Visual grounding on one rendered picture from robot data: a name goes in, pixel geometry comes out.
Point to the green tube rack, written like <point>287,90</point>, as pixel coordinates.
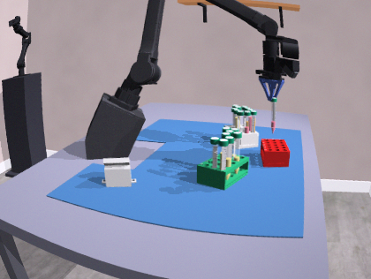
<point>217,178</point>

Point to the red tube rack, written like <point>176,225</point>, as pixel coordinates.
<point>275,156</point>

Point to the blue flat mat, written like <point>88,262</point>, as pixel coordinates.
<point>267,202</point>

